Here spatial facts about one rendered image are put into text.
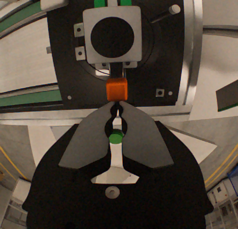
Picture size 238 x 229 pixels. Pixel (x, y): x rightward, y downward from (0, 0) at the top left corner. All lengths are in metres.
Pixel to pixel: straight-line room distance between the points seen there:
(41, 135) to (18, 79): 0.28
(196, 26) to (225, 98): 0.15
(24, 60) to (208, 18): 0.52
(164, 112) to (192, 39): 0.17
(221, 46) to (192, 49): 0.20
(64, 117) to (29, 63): 0.17
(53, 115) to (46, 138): 0.26
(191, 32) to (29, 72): 0.38
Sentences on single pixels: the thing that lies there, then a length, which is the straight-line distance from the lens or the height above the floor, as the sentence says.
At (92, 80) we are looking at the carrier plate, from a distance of 0.23.
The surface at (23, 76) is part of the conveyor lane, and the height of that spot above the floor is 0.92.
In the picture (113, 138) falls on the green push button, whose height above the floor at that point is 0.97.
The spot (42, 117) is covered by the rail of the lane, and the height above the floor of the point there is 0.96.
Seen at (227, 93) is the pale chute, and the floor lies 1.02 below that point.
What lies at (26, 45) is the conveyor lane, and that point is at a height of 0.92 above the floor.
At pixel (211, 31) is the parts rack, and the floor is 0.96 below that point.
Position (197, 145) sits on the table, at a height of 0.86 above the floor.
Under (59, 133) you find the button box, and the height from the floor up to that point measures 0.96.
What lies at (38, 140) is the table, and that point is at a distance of 0.61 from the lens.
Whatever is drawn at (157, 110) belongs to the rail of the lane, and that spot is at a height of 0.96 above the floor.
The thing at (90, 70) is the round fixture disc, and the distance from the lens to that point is 0.20.
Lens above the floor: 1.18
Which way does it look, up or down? 58 degrees down
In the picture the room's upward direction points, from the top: 178 degrees counter-clockwise
